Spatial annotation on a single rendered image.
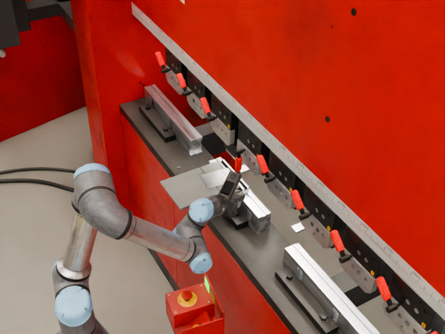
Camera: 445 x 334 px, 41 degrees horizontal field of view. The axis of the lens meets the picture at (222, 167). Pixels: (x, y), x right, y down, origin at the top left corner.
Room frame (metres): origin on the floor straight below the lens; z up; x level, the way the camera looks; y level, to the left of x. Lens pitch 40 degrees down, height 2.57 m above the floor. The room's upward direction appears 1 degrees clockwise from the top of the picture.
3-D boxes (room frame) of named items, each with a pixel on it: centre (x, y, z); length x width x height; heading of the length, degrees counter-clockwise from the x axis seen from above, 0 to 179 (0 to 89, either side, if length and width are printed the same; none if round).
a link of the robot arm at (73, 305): (1.19, 0.47, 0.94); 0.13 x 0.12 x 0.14; 18
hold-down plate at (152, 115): (2.33, 0.32, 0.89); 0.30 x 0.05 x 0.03; 31
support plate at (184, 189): (1.77, 0.09, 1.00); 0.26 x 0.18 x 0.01; 121
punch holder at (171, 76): (2.21, 0.18, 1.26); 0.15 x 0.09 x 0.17; 31
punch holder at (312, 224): (1.35, -0.33, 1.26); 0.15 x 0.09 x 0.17; 31
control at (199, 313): (1.33, 0.09, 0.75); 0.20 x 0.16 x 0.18; 22
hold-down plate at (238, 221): (1.78, -0.01, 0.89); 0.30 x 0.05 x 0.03; 31
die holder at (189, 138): (2.31, 0.25, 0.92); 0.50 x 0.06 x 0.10; 31
